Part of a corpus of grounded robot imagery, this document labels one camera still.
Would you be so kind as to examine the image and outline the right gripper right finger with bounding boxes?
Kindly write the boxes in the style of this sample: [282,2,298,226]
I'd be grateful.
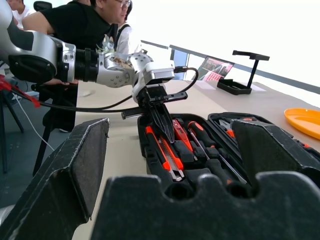
[230,119,320,188]

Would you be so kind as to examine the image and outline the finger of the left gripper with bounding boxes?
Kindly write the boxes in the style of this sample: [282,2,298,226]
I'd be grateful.
[149,105,174,144]
[159,103,176,145]

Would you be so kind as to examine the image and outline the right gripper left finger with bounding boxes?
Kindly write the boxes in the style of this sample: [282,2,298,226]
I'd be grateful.
[0,117,111,240]

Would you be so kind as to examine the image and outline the orange voltage tester pen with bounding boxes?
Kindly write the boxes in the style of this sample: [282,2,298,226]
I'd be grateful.
[171,119,195,154]

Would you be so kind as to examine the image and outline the screwdriver with thin shaft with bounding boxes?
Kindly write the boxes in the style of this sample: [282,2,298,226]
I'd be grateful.
[187,120,252,186]

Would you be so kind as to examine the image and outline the orange black utility knife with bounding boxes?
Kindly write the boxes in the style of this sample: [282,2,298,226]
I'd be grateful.
[144,125,186,182]

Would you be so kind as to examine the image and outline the screwdriver with thick shaft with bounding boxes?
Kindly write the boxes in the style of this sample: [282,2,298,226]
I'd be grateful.
[188,129,235,187]

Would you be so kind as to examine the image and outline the black tool case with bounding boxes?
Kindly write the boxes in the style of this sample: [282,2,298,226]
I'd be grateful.
[136,111,320,187]

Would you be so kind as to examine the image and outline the yellow plastic plate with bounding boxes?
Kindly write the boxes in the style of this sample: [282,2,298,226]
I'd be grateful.
[283,107,320,141]

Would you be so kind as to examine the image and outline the grey laptop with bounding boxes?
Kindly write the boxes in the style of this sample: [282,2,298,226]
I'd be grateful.
[197,55,236,82]

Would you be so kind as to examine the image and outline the black headphone stand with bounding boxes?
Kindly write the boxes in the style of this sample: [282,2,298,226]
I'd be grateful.
[216,49,271,97]

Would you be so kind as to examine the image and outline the black tripod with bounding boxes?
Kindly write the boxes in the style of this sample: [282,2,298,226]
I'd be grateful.
[0,89,25,174]

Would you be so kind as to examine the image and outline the person in black t-shirt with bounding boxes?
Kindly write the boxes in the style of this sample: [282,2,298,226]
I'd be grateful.
[21,0,133,134]

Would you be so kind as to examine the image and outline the red tape wrap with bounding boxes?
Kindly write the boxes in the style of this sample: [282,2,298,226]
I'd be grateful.
[0,77,41,109]

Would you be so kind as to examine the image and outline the black office chair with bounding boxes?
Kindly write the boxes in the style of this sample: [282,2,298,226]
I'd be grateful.
[32,0,54,13]

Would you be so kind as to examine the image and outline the person in white shirt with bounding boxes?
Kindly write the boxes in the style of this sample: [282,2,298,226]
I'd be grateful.
[5,0,37,31]

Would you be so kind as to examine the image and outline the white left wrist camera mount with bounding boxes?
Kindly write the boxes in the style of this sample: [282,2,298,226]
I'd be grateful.
[130,50,176,104]

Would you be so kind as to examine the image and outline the black stool frame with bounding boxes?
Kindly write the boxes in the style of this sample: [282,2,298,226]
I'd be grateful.
[30,83,76,176]

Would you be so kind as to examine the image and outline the orange handled pliers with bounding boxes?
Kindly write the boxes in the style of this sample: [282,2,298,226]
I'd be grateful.
[218,118,237,139]

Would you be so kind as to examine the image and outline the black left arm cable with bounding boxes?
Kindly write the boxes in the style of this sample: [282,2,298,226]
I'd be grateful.
[36,66,200,114]

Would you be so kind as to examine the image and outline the person with backpack strap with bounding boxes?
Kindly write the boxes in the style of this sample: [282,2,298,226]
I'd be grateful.
[115,0,134,55]

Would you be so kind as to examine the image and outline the white cable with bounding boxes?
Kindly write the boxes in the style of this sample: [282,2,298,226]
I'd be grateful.
[11,94,55,152]

